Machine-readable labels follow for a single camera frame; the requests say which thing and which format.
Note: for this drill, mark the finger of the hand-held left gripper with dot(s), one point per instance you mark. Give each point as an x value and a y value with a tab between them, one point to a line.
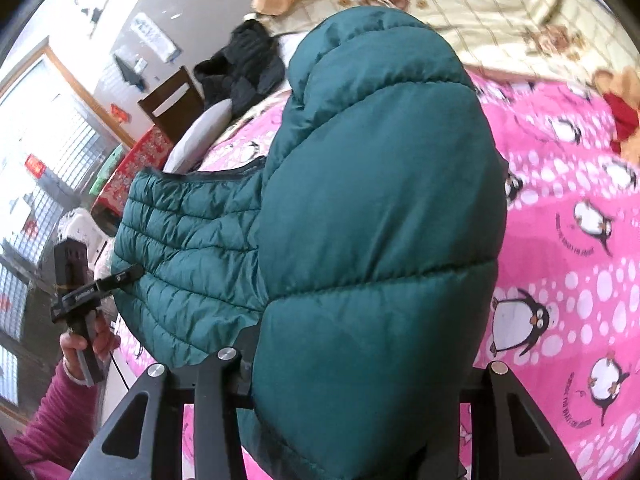
122	277

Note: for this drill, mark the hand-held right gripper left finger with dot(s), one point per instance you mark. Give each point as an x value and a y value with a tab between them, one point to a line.
215	400

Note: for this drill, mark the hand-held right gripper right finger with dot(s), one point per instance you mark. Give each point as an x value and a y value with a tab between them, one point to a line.
515	420

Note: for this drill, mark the dark green puffer jacket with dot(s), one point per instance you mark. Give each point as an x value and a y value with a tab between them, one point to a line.
360	210

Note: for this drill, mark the person's left forearm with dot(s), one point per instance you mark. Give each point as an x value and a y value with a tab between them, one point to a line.
55	425

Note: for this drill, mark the person's left hand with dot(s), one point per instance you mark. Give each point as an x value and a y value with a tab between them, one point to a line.
105	337

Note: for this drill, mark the white plastic appliance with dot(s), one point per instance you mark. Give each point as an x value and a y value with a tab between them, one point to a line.
82	232

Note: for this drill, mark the red patterned box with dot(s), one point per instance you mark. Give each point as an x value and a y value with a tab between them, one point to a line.
135	170

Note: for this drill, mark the white pillow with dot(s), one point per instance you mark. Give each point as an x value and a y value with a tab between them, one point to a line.
200	135

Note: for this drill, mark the pink penguin print bedsheet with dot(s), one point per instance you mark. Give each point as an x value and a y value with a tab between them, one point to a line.
565	260

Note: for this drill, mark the brown wooden chair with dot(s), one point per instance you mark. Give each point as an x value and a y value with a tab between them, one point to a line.
172	102

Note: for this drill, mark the black knit garment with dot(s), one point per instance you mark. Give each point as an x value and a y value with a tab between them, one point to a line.
245	65

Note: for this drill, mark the yellow plush bear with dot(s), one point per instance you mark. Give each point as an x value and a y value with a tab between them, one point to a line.
622	110

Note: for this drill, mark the cream floral quilt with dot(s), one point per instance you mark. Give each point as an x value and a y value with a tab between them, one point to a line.
500	15

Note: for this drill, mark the window with wooden frame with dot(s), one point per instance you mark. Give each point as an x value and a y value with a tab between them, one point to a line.
40	185

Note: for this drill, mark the dark wall hanging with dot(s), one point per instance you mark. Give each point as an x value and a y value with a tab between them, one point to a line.
130	72

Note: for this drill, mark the white wall paper notice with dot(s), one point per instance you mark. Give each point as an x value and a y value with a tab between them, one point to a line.
156	39

